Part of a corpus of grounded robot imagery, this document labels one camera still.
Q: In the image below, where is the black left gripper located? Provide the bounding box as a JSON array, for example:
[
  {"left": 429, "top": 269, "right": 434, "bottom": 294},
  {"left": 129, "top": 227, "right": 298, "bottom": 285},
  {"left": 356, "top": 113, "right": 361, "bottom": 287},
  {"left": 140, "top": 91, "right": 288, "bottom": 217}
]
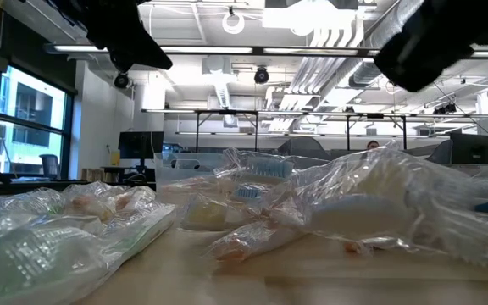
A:
[{"left": 53, "top": 0, "right": 173, "bottom": 73}]

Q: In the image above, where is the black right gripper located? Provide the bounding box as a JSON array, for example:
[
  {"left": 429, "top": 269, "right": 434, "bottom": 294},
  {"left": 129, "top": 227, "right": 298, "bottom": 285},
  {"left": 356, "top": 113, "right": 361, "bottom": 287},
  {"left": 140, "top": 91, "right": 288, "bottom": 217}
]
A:
[{"left": 374, "top": 0, "right": 488, "bottom": 92}]

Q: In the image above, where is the black ceiling device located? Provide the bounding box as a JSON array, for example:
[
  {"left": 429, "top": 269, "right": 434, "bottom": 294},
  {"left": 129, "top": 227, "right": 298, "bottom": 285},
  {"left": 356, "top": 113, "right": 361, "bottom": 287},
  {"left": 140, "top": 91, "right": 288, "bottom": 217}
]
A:
[{"left": 433, "top": 103, "right": 458, "bottom": 115}]

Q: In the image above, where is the long ceiling light bar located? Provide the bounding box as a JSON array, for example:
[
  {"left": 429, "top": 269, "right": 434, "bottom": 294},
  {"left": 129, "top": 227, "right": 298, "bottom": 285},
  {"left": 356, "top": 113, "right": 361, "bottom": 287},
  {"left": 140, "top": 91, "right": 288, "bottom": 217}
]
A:
[{"left": 43, "top": 42, "right": 488, "bottom": 58}]

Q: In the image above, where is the black computer monitor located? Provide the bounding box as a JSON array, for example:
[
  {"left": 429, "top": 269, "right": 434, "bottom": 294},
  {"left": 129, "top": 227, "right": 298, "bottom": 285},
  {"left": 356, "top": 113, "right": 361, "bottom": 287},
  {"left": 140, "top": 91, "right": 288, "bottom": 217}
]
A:
[
  {"left": 450, "top": 133, "right": 488, "bottom": 166},
  {"left": 118, "top": 130, "right": 165, "bottom": 170}
]

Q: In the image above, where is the dark framed window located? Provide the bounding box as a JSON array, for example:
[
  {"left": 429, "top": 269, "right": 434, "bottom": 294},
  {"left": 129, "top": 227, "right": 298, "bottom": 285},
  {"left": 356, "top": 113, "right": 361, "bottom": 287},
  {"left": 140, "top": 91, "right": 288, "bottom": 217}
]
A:
[{"left": 0, "top": 63, "right": 75, "bottom": 181}]

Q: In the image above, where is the dark office chair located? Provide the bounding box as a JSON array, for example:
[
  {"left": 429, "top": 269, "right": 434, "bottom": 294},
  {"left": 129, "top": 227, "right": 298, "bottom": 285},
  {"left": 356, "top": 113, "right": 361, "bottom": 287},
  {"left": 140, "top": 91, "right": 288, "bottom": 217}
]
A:
[{"left": 39, "top": 153, "right": 61, "bottom": 180}]

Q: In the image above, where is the dark long desk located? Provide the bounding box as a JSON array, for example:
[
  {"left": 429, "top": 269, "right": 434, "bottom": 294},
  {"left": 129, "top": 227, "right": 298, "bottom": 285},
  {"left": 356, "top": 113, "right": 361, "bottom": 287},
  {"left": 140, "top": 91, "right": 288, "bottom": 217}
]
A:
[{"left": 0, "top": 177, "right": 157, "bottom": 197}]

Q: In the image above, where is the yellow white wrapped toothbrush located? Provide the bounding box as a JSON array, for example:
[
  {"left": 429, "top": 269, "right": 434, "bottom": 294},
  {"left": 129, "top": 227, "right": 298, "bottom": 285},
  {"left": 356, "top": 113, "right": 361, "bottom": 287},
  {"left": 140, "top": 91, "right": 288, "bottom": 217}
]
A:
[{"left": 179, "top": 192, "right": 247, "bottom": 233}]

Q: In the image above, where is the tall dark tinted bin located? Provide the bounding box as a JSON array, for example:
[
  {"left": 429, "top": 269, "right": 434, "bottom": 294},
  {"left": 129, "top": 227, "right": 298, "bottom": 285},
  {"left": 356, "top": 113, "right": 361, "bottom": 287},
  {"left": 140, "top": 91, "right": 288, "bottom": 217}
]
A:
[{"left": 277, "top": 136, "right": 332, "bottom": 161}]

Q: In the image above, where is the black ceiling camera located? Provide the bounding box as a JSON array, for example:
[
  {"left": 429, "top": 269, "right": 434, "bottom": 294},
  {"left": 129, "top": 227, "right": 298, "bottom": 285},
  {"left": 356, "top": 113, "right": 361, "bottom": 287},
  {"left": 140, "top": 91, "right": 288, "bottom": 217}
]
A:
[
  {"left": 253, "top": 66, "right": 271, "bottom": 86},
  {"left": 113, "top": 71, "right": 130, "bottom": 90}
]

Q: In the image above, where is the silver ventilation duct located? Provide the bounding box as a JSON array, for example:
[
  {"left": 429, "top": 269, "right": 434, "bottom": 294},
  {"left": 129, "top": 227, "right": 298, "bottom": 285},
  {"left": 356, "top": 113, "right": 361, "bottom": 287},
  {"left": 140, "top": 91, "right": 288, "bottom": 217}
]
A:
[{"left": 347, "top": 0, "right": 402, "bottom": 90}]

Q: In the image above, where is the white hanging ring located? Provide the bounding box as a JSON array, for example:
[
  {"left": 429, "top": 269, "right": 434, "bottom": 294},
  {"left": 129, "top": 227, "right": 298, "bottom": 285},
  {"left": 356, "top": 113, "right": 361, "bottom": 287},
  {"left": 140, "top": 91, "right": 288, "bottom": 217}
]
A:
[{"left": 221, "top": 10, "right": 246, "bottom": 35}]

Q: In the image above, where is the black workbench rack frame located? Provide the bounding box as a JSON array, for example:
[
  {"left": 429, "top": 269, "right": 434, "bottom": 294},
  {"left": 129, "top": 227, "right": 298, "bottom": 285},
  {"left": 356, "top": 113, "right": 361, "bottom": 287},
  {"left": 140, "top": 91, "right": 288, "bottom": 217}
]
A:
[{"left": 141, "top": 108, "right": 488, "bottom": 152}]

